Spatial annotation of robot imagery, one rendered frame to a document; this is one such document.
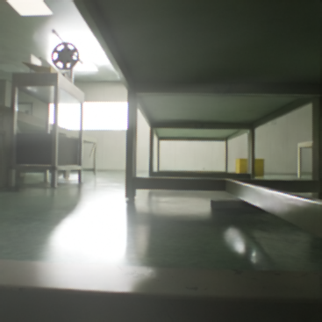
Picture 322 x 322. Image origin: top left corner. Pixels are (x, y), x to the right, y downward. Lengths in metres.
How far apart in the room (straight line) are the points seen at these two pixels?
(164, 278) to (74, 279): 0.06
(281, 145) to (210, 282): 8.13
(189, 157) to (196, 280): 7.45
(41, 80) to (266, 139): 6.68
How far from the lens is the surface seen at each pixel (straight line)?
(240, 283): 0.18
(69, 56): 3.22
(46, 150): 2.61
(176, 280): 0.17
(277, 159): 8.21
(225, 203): 1.40
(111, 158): 7.82
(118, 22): 1.01
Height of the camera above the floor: 0.22
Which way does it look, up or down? 1 degrees up
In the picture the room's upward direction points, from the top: 1 degrees clockwise
